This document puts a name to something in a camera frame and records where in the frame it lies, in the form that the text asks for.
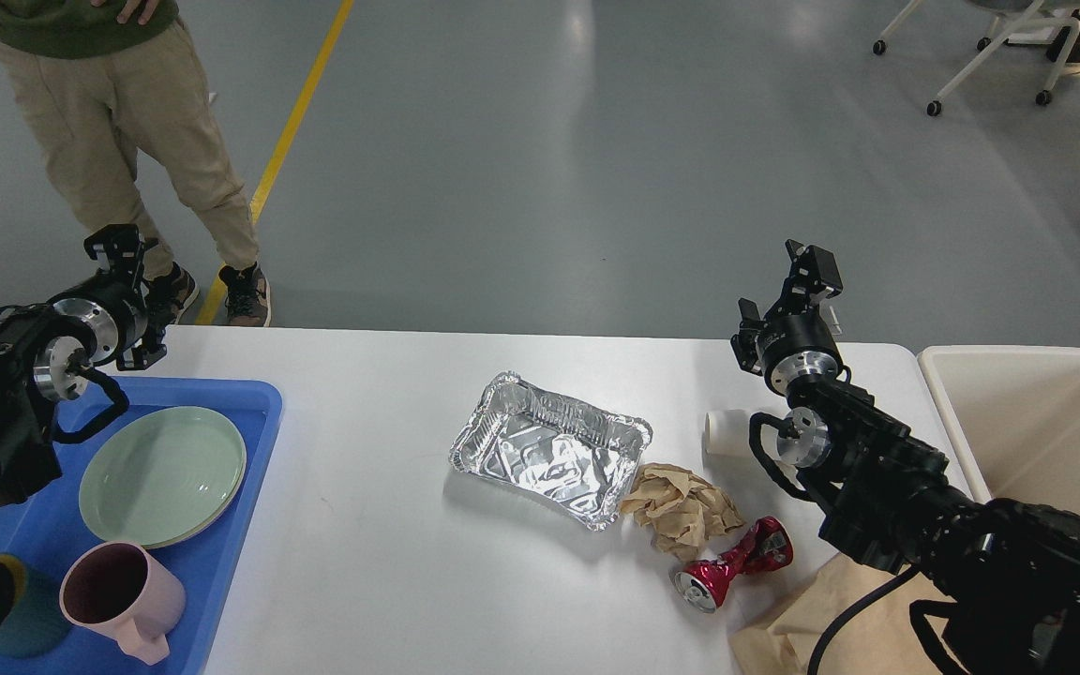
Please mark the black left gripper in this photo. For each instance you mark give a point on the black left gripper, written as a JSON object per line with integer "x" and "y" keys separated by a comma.
{"x": 109, "y": 306}

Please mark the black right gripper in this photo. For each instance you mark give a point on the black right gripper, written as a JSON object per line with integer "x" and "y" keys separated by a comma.
{"x": 796, "y": 340}

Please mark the mint green plate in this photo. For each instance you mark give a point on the mint green plate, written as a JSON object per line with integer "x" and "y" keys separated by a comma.
{"x": 163, "y": 478}

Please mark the pink mug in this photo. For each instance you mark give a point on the pink mug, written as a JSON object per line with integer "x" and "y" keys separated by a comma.
{"x": 120, "y": 591}

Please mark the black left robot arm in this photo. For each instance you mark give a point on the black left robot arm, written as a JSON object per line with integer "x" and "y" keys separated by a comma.
{"x": 52, "y": 387}

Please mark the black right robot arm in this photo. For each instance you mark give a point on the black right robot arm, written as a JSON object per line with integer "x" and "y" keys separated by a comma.
{"x": 1010, "y": 570}

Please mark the white paper cup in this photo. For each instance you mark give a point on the white paper cup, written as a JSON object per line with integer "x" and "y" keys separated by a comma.
{"x": 726, "y": 433}

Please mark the person in khaki trousers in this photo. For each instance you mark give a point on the person in khaki trousers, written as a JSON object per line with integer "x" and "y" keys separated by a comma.
{"x": 100, "y": 83}

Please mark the crumpled brown paper ball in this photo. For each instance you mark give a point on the crumpled brown paper ball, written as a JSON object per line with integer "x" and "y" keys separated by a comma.
{"x": 685, "y": 511}

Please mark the aluminium foil tray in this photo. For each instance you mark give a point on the aluminium foil tray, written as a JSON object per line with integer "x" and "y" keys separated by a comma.
{"x": 556, "y": 448}

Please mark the crushed red can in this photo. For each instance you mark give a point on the crushed red can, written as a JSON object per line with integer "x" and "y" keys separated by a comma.
{"x": 765, "y": 547}

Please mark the beige plastic bin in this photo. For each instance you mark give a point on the beige plastic bin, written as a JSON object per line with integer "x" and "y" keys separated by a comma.
{"x": 1012, "y": 414}

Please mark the teal yellow cup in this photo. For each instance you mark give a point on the teal yellow cup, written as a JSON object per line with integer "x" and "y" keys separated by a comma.
{"x": 35, "y": 624}

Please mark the brown paper bag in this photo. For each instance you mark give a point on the brown paper bag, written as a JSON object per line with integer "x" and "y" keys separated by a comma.
{"x": 880, "y": 640}

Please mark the white chair base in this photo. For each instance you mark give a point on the white chair base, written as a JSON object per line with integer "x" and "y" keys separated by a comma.
{"x": 1051, "y": 26}

